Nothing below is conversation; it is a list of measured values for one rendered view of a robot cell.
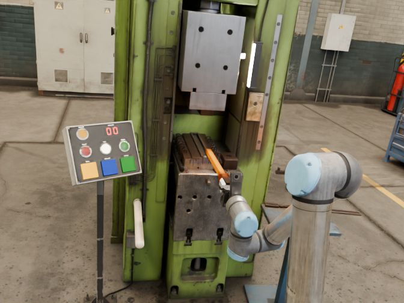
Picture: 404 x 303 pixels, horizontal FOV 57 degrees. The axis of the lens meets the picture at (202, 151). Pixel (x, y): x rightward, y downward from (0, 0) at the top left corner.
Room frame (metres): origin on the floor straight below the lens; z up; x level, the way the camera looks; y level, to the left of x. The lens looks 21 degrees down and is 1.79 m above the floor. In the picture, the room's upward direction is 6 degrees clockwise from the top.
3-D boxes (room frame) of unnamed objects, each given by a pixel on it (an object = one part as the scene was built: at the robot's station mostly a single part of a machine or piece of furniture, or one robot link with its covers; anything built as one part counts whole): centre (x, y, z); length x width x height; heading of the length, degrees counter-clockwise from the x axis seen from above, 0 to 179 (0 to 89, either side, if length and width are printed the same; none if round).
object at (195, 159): (2.19, 0.04, 0.96); 0.42 x 0.20 x 0.09; 13
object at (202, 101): (2.19, 0.04, 1.32); 0.42 x 0.20 x 0.10; 13
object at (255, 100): (2.19, -0.28, 1.27); 0.09 x 0.02 x 0.17; 103
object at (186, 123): (2.52, 0.07, 1.37); 0.41 x 0.10 x 0.91; 103
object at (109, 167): (1.68, 0.45, 1.01); 0.07 x 0.05 x 0.07; 128
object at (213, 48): (2.20, 0.00, 1.56); 0.42 x 0.39 x 0.40; 13
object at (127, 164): (1.75, 0.37, 1.01); 0.07 x 0.05 x 0.07; 128
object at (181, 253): (2.22, -0.01, 0.23); 0.55 x 0.37 x 0.47; 13
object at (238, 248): (1.29, -0.20, 0.92); 0.12 x 0.09 x 0.12; 115
